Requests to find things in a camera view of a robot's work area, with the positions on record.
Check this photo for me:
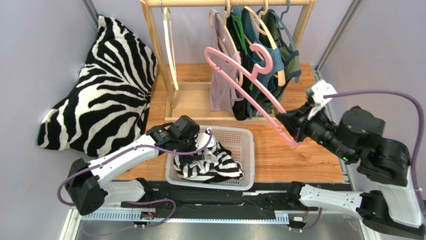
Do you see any black tank top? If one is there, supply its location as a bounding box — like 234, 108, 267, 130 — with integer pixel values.
186, 175, 239, 184

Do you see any blue tank top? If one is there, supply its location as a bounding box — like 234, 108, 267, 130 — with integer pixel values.
231, 5, 285, 120

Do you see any striped tank top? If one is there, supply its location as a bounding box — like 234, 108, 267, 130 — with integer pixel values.
173, 136, 244, 180

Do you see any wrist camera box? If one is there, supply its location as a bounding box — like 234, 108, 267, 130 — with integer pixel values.
195, 127, 215, 153
304, 79, 337, 121

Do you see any wooden clothes rack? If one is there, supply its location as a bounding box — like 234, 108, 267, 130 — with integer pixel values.
139, 0, 317, 126

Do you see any pink hanger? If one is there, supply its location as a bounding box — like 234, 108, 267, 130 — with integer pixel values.
203, 42, 302, 147

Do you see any cream hanger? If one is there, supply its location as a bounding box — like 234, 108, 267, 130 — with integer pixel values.
160, 0, 179, 91

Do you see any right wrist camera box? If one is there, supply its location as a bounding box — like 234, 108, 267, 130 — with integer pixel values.
304, 79, 337, 121

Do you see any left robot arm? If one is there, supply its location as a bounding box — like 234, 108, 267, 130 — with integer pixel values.
57, 115, 214, 216

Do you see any mauve tank top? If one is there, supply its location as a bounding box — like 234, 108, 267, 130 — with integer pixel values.
208, 8, 244, 114

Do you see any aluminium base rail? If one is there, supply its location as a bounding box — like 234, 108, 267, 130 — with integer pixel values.
59, 181, 382, 240

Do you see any white plastic basket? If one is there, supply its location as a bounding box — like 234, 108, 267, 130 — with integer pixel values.
165, 125, 255, 191

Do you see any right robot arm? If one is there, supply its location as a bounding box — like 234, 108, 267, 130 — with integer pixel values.
276, 103, 426, 240

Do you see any zebra print blanket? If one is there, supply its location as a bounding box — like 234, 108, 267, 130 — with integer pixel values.
36, 15, 158, 158

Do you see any teal hanger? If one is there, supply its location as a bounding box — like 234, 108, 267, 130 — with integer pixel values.
271, 0, 299, 54

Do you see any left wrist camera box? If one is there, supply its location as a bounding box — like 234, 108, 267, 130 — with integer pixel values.
195, 127, 215, 153

